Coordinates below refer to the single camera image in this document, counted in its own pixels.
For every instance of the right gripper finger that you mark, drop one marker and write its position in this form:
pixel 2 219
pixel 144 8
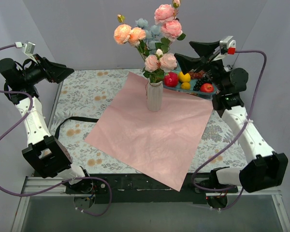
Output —
pixel 205 49
pixel 188 64

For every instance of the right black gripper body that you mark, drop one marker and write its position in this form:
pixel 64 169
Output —
pixel 211 59

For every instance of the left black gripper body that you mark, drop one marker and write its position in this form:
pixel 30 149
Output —
pixel 46 69

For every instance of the white pink flower stem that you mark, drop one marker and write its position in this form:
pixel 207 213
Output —
pixel 157 65

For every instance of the pink flower stem with bud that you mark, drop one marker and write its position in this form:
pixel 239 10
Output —
pixel 171 29

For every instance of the white ribbed vase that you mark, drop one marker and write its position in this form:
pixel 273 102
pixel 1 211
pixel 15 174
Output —
pixel 154 93

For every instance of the blue flower stem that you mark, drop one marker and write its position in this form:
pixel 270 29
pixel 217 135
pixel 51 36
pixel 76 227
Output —
pixel 153 34

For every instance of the black ribbon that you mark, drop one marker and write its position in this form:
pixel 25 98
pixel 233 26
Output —
pixel 75 118

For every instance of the peach flower stem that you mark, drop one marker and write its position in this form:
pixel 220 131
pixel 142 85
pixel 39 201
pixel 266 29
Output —
pixel 124 33

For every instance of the purple pink wrapping paper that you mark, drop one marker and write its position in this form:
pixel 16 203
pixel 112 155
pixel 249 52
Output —
pixel 159 144

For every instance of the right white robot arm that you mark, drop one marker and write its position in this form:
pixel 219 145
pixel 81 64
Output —
pixel 265 168

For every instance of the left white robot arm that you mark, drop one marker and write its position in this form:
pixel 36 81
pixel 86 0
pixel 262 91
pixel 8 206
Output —
pixel 47 156

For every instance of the red grapes bunch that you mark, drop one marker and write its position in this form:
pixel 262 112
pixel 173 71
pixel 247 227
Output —
pixel 197 75

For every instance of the teal plastic basket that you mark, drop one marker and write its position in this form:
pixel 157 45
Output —
pixel 191 91

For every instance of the small yellow lemon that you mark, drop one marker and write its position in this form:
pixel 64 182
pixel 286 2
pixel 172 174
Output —
pixel 185 86

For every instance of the red dragon fruit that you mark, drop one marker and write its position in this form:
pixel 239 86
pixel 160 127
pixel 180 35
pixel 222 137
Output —
pixel 171 79

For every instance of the black grapes bunch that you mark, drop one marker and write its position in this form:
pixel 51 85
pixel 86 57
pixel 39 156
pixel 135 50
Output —
pixel 200 82

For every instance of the red apple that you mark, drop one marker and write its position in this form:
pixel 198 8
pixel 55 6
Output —
pixel 207 88

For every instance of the floral tablecloth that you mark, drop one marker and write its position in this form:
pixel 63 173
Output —
pixel 88 93

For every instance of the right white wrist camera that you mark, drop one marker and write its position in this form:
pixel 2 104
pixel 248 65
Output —
pixel 227 46

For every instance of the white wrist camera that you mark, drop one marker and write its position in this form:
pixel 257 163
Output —
pixel 27 48
pixel 227 46

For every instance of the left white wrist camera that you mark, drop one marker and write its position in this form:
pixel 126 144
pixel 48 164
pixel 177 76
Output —
pixel 27 48

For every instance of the aluminium frame rail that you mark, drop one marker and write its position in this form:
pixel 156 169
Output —
pixel 48 208

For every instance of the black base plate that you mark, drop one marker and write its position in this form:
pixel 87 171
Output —
pixel 140 188

